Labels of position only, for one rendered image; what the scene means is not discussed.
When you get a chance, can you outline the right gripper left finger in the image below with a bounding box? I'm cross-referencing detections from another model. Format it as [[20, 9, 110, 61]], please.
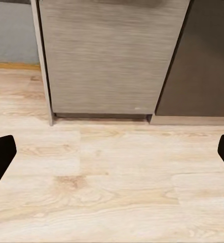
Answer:
[[0, 135, 17, 179]]

